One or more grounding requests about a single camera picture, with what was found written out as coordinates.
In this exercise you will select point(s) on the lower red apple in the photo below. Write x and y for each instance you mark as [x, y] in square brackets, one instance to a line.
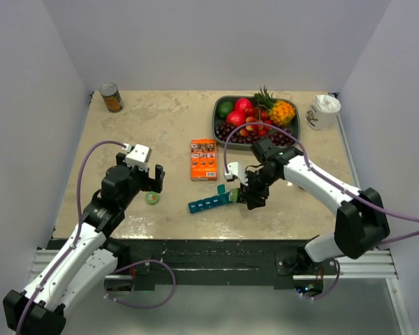
[235, 119]

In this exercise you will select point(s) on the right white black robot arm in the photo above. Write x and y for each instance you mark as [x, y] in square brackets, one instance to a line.
[359, 223]

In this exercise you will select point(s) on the orange cardboard box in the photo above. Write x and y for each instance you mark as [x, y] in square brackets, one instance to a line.
[203, 160]

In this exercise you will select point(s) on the purple grape bunch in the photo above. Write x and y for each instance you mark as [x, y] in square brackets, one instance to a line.
[278, 138]

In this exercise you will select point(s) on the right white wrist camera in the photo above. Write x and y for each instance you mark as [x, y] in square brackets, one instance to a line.
[235, 171]

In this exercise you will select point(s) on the tin can with fruit label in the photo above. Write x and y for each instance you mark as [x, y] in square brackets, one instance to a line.
[111, 97]

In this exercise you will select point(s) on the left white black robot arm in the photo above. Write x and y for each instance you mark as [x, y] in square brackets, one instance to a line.
[42, 306]

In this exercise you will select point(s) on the red apple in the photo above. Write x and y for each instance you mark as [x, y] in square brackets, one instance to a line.
[243, 104]
[235, 119]

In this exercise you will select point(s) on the green bottle cap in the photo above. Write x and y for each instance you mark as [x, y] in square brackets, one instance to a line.
[152, 198]

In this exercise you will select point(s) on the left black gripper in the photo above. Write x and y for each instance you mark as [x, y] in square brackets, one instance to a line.
[151, 184]

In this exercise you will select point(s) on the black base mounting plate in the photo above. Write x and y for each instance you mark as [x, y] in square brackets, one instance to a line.
[206, 262]

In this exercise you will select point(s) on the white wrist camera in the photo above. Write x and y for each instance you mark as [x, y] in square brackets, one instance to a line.
[138, 157]
[235, 171]

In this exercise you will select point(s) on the white paper towel roll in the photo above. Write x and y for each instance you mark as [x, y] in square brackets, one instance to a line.
[323, 112]

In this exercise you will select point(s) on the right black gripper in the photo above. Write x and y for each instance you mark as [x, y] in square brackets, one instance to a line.
[254, 201]

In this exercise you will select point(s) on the upper red apple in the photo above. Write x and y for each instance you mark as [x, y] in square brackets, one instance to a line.
[243, 104]

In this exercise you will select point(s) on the aluminium frame rail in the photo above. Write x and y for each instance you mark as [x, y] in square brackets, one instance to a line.
[377, 264]

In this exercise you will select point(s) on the green lime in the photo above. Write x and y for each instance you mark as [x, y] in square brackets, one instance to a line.
[224, 109]

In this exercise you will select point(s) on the green black pill bottle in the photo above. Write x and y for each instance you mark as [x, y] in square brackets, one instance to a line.
[236, 195]

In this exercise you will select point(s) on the teal weekly pill organizer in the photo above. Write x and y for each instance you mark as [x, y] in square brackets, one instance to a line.
[222, 198]

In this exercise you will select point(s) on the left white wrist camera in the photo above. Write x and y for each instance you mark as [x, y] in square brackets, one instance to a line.
[138, 157]

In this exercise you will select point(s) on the toy pineapple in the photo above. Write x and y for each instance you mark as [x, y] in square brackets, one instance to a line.
[279, 112]

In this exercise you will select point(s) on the gray fruit tray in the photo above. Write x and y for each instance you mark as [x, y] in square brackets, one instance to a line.
[293, 128]

